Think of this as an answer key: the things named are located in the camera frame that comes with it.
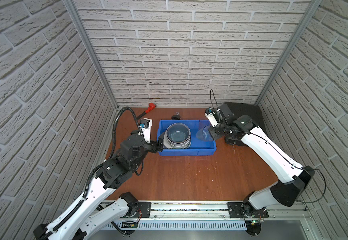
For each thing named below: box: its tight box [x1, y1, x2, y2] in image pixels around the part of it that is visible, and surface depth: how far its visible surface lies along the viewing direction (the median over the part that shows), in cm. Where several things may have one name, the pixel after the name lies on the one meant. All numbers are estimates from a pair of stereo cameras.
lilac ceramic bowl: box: [163, 129, 191, 149], surface depth 93 cm
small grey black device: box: [171, 112, 182, 120], surface depth 115 cm
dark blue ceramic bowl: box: [166, 123, 191, 144], surface depth 93 cm
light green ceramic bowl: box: [163, 128, 191, 149], surface depth 92 cm
